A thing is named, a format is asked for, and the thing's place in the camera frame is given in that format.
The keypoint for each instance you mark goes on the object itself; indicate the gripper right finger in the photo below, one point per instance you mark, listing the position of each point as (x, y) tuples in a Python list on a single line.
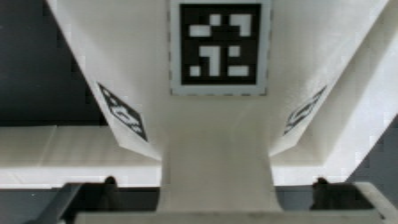
[(335, 203)]

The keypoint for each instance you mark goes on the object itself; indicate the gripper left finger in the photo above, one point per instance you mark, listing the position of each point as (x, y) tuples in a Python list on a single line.
[(97, 197)]

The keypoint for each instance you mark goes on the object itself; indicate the white square lamp base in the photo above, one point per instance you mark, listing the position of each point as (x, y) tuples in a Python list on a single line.
[(211, 71)]

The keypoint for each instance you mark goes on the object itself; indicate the white front fence bar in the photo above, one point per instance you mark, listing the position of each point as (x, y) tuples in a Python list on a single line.
[(60, 154)]

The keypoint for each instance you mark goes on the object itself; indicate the white fence bar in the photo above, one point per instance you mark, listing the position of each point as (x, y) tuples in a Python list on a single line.
[(364, 100), (60, 154)]

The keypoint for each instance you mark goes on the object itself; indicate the white right fence bar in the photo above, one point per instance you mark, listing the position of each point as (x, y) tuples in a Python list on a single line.
[(364, 100)]

